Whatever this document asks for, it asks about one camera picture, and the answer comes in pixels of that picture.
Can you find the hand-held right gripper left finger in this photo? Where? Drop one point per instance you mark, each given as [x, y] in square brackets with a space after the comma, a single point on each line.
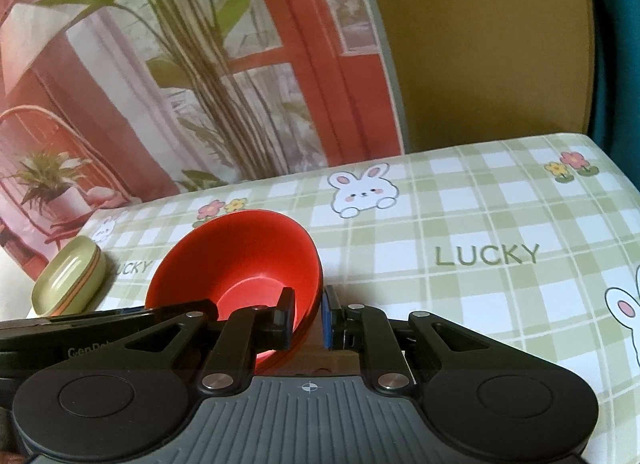
[285, 319]

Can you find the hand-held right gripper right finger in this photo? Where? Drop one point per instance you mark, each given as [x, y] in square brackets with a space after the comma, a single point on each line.
[332, 319]

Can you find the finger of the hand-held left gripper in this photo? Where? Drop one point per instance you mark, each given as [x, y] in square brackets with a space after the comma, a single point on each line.
[75, 316]

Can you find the red bowl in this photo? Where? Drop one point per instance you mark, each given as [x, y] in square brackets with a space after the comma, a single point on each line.
[306, 330]
[235, 264]

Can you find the green square plate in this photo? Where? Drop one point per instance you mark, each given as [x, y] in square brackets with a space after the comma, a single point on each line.
[62, 271]

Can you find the green checked rabbit tablecloth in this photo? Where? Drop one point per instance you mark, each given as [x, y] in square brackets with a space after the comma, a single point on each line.
[475, 224]

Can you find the printed backdrop cloth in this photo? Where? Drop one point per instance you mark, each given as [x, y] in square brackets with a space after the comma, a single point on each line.
[175, 68]

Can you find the teal cloth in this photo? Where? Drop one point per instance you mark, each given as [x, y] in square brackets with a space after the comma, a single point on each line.
[617, 43]

